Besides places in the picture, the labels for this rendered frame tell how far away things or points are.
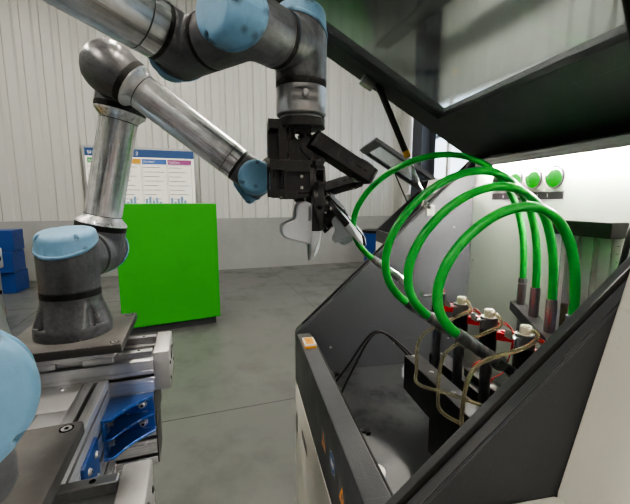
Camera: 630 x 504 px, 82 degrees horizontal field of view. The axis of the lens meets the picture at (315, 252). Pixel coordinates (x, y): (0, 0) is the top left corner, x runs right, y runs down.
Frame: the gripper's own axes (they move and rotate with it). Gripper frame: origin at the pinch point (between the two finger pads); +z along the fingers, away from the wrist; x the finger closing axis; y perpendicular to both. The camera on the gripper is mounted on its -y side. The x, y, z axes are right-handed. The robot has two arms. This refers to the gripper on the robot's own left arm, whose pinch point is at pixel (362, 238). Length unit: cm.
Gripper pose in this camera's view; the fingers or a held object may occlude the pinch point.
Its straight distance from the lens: 85.3
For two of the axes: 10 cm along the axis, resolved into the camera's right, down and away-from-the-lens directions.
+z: 5.6, 7.6, -3.3
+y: -7.2, 6.4, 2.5
